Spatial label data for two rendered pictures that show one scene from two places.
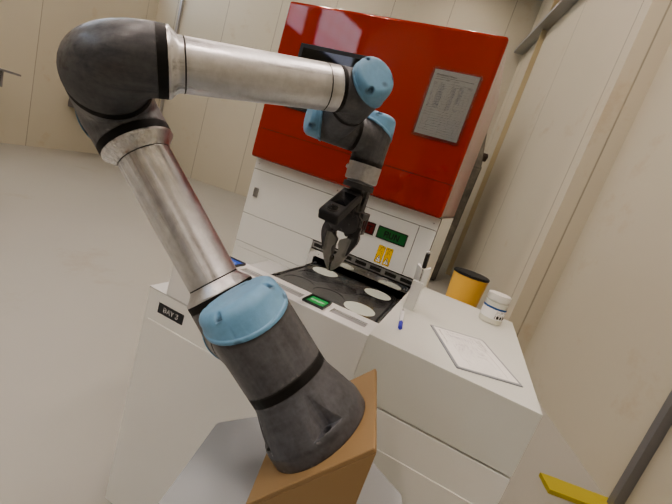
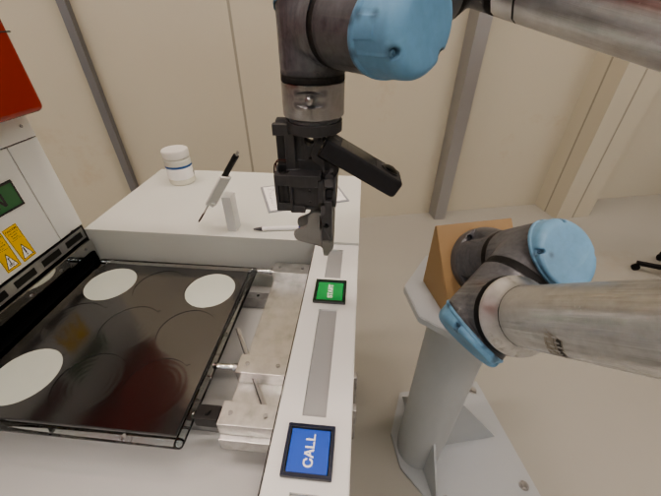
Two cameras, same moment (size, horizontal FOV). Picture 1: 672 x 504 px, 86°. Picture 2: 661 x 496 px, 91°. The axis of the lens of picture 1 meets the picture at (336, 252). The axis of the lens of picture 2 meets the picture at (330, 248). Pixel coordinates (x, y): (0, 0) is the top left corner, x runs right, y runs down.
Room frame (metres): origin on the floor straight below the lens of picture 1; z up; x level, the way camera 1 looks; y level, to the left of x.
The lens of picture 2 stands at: (0.91, 0.42, 1.37)
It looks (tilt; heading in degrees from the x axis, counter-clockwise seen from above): 36 degrees down; 257
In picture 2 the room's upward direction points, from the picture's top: straight up
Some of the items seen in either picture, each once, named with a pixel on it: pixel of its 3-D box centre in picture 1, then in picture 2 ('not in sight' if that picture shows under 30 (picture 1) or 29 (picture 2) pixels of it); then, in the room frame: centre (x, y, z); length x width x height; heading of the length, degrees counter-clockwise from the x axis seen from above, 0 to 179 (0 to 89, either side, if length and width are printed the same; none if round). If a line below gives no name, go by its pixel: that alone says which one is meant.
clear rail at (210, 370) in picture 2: not in sight; (225, 336); (1.00, 0.01, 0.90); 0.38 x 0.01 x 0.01; 71
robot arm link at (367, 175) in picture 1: (361, 174); (313, 101); (0.83, 0.00, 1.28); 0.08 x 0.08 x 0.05
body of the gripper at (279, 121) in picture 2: (352, 208); (309, 164); (0.84, 0.00, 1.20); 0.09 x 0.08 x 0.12; 163
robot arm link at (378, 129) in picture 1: (372, 139); (313, 23); (0.83, 0.00, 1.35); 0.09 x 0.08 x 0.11; 114
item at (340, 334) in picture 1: (265, 307); (323, 379); (0.85, 0.13, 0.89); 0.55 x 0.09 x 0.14; 71
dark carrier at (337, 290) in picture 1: (340, 288); (129, 328); (1.18, -0.05, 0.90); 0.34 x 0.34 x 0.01; 71
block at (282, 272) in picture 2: not in sight; (291, 273); (0.87, -0.14, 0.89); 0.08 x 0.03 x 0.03; 161
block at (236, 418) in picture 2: not in sight; (249, 419); (0.97, 0.16, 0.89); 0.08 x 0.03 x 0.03; 161
